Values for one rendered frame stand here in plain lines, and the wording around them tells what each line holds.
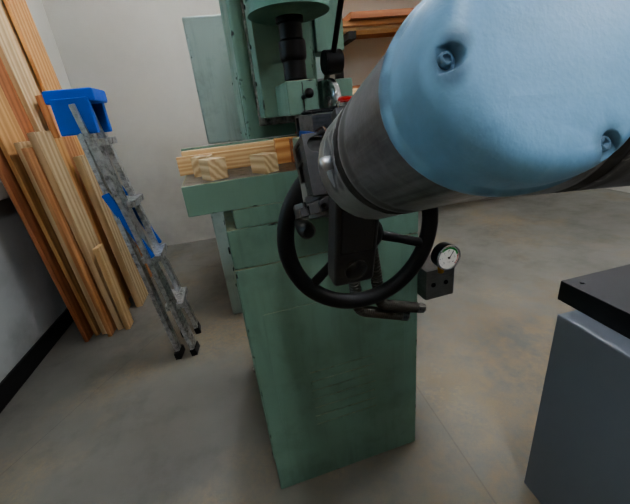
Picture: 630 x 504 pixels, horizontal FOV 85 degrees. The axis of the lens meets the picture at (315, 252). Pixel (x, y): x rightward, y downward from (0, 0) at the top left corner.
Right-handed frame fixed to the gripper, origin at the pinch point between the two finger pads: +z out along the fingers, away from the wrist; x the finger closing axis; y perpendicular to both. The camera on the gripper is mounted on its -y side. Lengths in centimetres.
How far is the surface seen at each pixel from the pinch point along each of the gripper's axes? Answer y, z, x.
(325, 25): 51, 42, -23
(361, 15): 137, 174, -103
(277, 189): 7.6, 22.5, 1.2
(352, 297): -15.0, 11.2, -6.4
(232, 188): 9.1, 21.9, 9.9
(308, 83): 29.8, 26.6, -10.7
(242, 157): 18.1, 35.1, 5.8
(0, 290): 0, 134, 115
